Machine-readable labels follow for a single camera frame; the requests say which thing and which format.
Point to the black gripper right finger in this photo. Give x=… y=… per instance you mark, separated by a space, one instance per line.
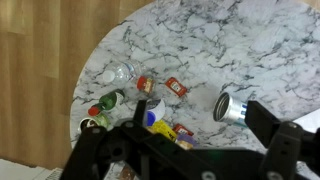
x=260 y=123

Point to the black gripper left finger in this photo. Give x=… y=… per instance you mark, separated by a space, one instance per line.
x=140 y=113

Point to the metal cup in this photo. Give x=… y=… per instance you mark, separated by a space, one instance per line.
x=230 y=110

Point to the red ketchup packet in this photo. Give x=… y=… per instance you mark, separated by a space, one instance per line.
x=182 y=129
x=176 y=86

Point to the white bottle blue cap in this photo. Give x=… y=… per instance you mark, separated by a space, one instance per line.
x=156 y=111

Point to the yellow block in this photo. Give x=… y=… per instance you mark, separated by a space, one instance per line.
x=163 y=129

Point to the green glass bottle red cap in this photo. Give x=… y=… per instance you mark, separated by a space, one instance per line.
x=108 y=101

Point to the open green tin can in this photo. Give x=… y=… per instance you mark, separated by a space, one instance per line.
x=100 y=120

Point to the clear plastic water bottle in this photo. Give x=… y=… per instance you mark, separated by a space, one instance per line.
x=123 y=71

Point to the white paper napkin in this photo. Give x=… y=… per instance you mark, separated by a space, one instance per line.
x=311 y=121

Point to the purple packet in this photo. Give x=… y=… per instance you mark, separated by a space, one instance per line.
x=186 y=138

